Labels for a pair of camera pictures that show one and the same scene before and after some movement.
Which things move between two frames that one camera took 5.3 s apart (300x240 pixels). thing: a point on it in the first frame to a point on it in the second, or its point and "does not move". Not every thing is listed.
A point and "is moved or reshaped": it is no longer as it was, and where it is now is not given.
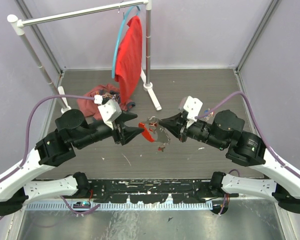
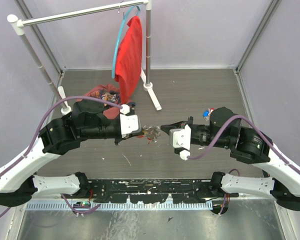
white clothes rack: (17, 23) does not move
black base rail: (154, 191) does not move
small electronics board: (82, 204) does not move
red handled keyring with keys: (154, 133) is moved or reshaped
